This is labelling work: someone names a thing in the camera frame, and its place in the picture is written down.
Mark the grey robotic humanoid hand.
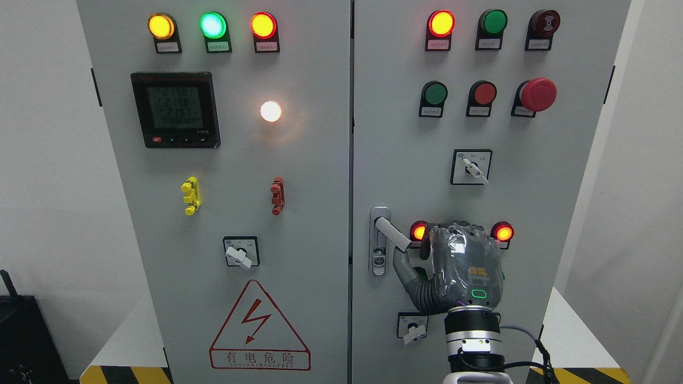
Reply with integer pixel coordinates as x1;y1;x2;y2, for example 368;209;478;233
393;221;504;315

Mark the silver cabinet door handle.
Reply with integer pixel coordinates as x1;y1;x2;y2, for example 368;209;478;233
369;206;411;277

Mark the grey right cabinet door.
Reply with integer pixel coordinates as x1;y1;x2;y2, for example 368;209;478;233
351;1;630;383

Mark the grey cabinet door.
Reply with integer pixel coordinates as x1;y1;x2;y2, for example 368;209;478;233
77;1;352;383
351;1;630;383

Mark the grey left cabinet door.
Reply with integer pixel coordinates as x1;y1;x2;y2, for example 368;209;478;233
77;1;352;383

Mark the red lit indicator middle right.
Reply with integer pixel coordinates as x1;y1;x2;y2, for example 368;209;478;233
491;221;515;250

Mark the red lit indicator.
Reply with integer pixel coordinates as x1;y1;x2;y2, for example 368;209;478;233
491;221;515;250
410;220;428;250
425;9;456;52

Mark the red lit indicator middle left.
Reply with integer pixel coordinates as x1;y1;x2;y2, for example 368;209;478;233
410;220;428;250

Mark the red push button upper row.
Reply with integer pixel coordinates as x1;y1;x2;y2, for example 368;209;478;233
466;80;497;117

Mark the green push button upper row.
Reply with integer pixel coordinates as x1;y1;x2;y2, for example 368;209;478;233
418;81;448;118

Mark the red emergency stop mushroom button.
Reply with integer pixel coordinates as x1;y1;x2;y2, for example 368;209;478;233
511;77;557;118

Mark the red plastic terminal clip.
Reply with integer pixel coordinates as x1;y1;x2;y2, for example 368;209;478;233
270;177;285;216

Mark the red electric hazard warning sticker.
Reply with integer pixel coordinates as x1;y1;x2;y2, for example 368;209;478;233
209;279;311;370

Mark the red lit indicator top right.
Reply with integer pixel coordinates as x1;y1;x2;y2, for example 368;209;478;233
425;9;456;52

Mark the green indicator light top right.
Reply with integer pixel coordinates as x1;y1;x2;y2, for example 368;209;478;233
475;9;509;51

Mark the white lit indicator lamp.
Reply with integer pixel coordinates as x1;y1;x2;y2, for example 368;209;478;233
259;100;283;123

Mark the dark red buzzer alarm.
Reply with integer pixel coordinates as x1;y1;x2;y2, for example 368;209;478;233
525;10;561;51

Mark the yellow plastic terminal clip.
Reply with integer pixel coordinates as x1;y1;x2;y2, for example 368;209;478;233
180;177;202;216

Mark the red-rimmed yellow indicator light left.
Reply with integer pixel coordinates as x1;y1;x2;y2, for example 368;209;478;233
250;11;280;53

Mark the black digital power meter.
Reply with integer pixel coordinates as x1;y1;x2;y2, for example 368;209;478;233
130;72;220;148

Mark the green lit indicator light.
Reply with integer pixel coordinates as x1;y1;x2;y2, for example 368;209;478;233
198;12;232;53

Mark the yellow indicator light top left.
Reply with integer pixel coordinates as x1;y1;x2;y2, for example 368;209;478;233
147;12;181;54

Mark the black box at left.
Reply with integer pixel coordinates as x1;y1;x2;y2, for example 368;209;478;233
1;270;70;383

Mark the white lever selector switch bottom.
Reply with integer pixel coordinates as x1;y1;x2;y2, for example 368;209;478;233
396;311;429;345

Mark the right door upper selector switch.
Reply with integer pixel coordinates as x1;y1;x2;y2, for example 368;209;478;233
450;149;493;185

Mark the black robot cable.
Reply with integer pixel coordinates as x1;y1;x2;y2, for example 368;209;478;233
499;325;561;384

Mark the left door rotary selector switch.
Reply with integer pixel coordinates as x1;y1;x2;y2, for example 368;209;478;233
223;236;260;270

